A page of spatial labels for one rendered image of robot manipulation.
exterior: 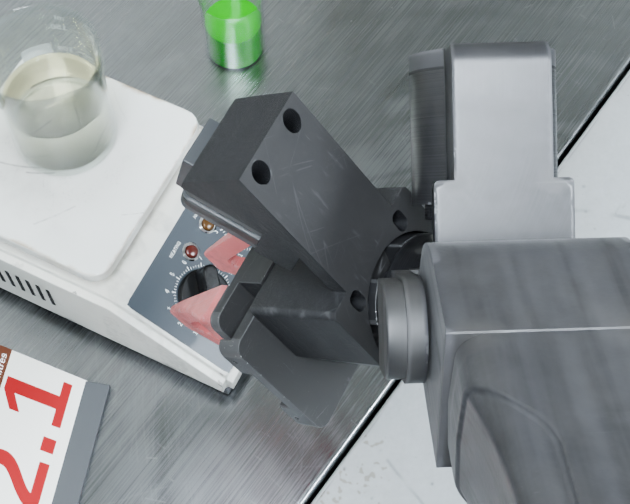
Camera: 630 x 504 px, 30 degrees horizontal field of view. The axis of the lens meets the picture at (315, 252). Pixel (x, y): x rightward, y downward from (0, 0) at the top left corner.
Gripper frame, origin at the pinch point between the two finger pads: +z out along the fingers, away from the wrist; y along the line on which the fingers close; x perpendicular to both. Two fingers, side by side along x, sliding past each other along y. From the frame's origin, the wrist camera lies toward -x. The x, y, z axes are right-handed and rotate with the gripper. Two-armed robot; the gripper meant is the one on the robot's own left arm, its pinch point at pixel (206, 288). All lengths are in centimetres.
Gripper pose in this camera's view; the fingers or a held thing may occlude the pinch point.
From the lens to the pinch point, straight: 58.8
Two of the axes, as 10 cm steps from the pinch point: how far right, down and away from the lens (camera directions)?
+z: -6.9, -0.2, 7.3
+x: 5.7, 6.0, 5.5
